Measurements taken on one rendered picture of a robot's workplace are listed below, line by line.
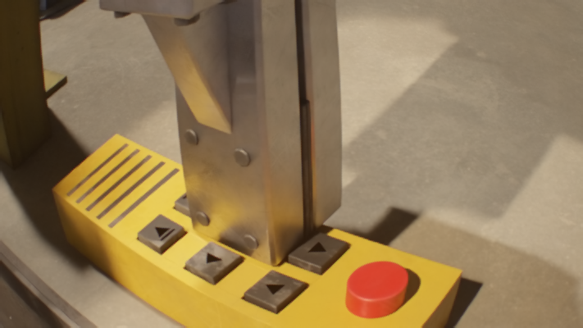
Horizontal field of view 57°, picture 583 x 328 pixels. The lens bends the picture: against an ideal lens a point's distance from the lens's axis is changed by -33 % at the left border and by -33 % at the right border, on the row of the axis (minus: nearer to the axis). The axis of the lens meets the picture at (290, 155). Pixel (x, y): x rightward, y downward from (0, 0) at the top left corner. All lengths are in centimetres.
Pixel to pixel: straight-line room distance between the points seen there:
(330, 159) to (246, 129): 6
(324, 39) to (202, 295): 13
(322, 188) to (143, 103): 25
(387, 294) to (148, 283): 13
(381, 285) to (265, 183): 7
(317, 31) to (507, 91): 32
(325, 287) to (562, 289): 17
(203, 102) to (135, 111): 27
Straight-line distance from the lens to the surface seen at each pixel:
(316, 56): 31
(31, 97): 54
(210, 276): 33
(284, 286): 32
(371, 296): 30
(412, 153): 49
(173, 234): 36
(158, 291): 37
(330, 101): 33
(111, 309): 39
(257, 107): 29
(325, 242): 35
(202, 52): 27
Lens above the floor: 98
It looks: 34 degrees down
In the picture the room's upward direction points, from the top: 3 degrees counter-clockwise
